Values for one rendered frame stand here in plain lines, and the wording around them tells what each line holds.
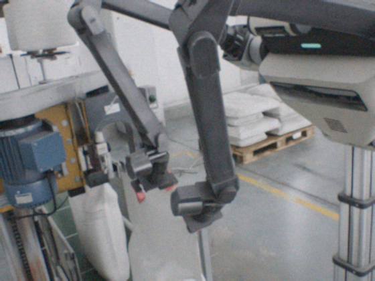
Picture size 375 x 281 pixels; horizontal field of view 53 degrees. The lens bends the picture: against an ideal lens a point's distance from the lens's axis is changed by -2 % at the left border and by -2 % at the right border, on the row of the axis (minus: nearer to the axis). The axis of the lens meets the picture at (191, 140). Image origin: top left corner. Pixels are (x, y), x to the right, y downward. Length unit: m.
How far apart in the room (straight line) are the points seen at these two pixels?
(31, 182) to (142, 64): 4.20
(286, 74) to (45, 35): 0.67
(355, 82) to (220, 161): 0.38
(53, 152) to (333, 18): 0.79
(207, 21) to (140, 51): 4.71
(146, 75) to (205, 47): 4.76
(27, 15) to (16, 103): 0.24
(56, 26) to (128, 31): 4.08
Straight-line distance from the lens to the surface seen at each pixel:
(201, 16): 0.54
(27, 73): 4.08
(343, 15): 0.68
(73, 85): 1.28
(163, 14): 1.10
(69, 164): 1.41
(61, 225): 2.65
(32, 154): 1.09
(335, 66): 1.02
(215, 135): 0.71
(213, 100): 0.65
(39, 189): 1.19
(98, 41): 1.00
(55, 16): 1.14
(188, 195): 0.84
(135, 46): 5.22
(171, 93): 6.21
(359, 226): 1.38
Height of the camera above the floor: 1.57
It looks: 18 degrees down
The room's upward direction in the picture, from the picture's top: 7 degrees counter-clockwise
